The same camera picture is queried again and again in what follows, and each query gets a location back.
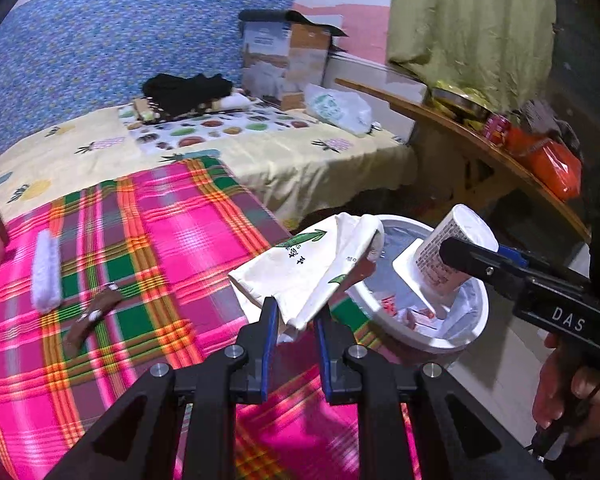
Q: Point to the wooden round table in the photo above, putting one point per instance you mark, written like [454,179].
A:
[507,173]

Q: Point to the pink plaid tablecloth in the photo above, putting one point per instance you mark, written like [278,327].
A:
[168,237]

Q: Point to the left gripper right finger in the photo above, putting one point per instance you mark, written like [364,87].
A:
[415,422]

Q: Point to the metal bowl on table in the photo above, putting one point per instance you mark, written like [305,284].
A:
[460,104]

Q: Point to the white green plastic bag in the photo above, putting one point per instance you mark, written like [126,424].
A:
[345,110]

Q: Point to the black clothing pile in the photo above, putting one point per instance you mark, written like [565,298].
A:
[178,96]

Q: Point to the yellow pineapple bed sheet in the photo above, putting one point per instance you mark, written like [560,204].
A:
[293,173]

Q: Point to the olive green curtain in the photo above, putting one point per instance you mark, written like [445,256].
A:
[501,48]

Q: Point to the red tin can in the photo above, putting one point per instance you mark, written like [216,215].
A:
[496,129]

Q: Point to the white round trash bin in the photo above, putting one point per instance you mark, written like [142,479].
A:
[420,284]

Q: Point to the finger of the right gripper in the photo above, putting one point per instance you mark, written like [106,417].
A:
[535,262]
[506,277]

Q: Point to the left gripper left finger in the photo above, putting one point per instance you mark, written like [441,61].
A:
[179,422]

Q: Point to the brown snack wrapper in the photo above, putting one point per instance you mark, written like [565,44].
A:
[100,306]

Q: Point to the orange plastic bag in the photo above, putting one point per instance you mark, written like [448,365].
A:
[550,161]

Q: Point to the pink white small carton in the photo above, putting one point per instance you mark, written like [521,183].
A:
[414,318]

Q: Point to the white trash bin liner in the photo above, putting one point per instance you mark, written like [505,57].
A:
[430,304]

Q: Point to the blue floral mattress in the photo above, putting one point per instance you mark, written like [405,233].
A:
[60,59]

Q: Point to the white paper cup blue label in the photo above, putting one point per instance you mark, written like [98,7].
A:
[434,268]

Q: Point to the white foam fruit net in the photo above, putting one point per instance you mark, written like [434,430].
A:
[46,293]

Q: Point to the cardboard box with print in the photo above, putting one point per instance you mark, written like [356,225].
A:
[283,51]

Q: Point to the fruit pattern white blanket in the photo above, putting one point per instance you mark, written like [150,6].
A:
[168,137]

